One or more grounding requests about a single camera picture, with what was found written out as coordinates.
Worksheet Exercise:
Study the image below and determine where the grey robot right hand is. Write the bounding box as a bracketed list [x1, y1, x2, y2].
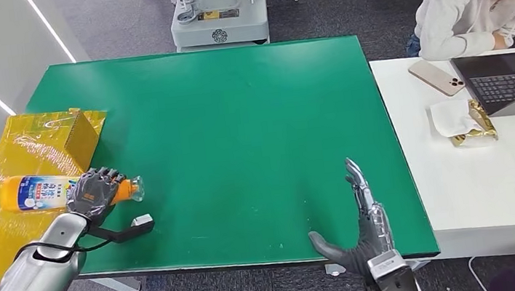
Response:
[299, 153, 399, 282]

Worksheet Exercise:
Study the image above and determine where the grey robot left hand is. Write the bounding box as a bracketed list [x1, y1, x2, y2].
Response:
[62, 164, 132, 230]

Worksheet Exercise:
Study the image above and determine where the orange plastic bottle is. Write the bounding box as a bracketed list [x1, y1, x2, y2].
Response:
[0, 161, 146, 218]

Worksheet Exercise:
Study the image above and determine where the white table foot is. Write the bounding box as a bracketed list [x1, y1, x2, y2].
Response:
[324, 262, 347, 278]

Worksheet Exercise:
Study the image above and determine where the yellow taped cardboard box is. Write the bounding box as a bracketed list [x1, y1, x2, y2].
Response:
[0, 104, 125, 286]

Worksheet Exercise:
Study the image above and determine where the white table leg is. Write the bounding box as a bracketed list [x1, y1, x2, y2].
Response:
[89, 273, 143, 291]

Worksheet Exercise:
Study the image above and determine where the white desk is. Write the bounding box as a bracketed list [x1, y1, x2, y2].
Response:
[369, 44, 515, 273]

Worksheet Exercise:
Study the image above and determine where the white paper tissue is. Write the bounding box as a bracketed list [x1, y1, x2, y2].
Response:
[428, 97, 482, 140]

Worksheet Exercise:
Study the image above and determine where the green table mat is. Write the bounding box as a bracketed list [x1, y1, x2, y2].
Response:
[20, 25, 441, 291]

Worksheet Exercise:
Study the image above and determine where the gold foil snack wrapper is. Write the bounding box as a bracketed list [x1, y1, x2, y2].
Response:
[445, 97, 500, 150]

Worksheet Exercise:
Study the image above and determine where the beige smartphone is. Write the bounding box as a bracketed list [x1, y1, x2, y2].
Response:
[407, 55, 467, 101]

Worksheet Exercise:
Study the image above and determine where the dark grey laptop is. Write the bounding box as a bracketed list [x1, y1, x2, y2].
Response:
[449, 50, 515, 124]

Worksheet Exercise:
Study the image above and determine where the grey machine base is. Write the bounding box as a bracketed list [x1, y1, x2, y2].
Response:
[167, 0, 272, 55]

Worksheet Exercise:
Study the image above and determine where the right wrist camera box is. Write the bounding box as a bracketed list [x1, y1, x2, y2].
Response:
[366, 247, 421, 291]

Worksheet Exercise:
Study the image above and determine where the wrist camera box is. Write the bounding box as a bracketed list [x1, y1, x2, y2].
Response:
[366, 247, 421, 291]
[86, 212, 158, 248]

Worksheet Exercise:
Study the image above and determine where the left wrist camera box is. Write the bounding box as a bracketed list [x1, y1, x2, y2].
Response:
[86, 212, 158, 248]

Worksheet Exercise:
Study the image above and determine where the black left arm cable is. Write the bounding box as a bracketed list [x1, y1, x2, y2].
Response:
[11, 232, 121, 269]

